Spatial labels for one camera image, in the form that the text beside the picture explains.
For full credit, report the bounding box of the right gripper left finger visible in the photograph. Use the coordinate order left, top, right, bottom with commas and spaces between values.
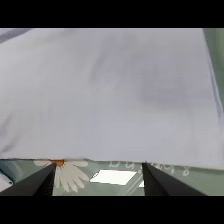
0, 162, 57, 197

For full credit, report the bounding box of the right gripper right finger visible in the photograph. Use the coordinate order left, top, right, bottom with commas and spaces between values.
141, 162, 206, 197

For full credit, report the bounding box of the light blue shirt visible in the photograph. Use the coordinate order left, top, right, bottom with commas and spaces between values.
0, 28, 224, 171

